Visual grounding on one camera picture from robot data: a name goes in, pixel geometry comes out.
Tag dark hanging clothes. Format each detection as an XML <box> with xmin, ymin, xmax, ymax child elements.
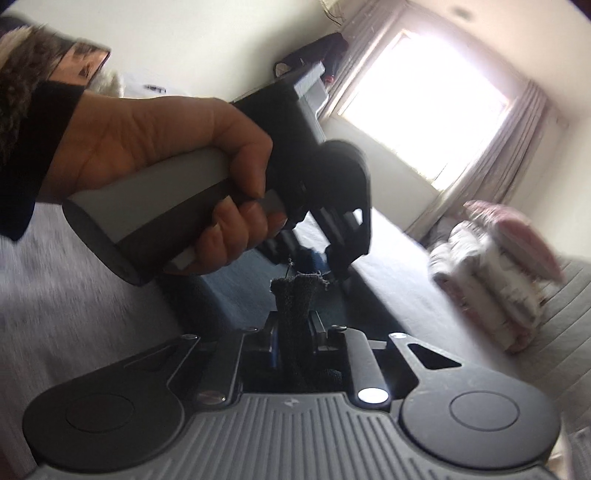
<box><xmin>274</xmin><ymin>31</ymin><xmax>351</xmax><ymax>88</ymax></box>

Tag person's left hand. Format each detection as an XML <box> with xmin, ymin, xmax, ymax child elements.
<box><xmin>37</xmin><ymin>93</ymin><xmax>288</xmax><ymax>277</ymax></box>

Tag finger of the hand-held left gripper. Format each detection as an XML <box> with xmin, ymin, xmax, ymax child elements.
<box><xmin>259</xmin><ymin>227</ymin><xmax>302</xmax><ymax>266</ymax></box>
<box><xmin>307</xmin><ymin>203</ymin><xmax>373</xmax><ymax>282</ymax></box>

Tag grey fleece blanket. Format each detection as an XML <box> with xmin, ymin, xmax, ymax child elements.
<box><xmin>0</xmin><ymin>71</ymin><xmax>514</xmax><ymax>416</ymax></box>

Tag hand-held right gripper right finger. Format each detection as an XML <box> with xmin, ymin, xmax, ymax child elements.
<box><xmin>309</xmin><ymin>313</ymin><xmax>463</xmax><ymax>404</ymax></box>

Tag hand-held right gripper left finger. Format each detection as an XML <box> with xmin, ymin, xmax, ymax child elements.
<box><xmin>122</xmin><ymin>322</ymin><xmax>280</xmax><ymax>404</ymax></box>

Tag person's head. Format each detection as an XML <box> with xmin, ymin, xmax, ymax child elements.
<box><xmin>0</xmin><ymin>17</ymin><xmax>113</xmax><ymax>136</ymax></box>

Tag pink velvet pillow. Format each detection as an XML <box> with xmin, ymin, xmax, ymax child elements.
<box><xmin>463</xmin><ymin>200</ymin><xmax>568</xmax><ymax>283</ymax></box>

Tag dark blue jeans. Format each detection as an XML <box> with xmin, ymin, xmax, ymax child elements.
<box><xmin>196</xmin><ymin>249</ymin><xmax>371</xmax><ymax>398</ymax></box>

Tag beige curtain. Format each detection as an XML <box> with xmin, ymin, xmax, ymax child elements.
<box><xmin>322</xmin><ymin>0</ymin><xmax>409</xmax><ymax>118</ymax></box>
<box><xmin>405</xmin><ymin>79</ymin><xmax>554</xmax><ymax>241</ymax></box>

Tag grey quilted bedspread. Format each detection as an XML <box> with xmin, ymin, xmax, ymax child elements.
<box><xmin>505</xmin><ymin>257</ymin><xmax>591</xmax><ymax>464</ymax></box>

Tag bright window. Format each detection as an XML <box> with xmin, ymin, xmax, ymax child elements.
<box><xmin>338</xmin><ymin>28</ymin><xmax>514</xmax><ymax>191</ymax></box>

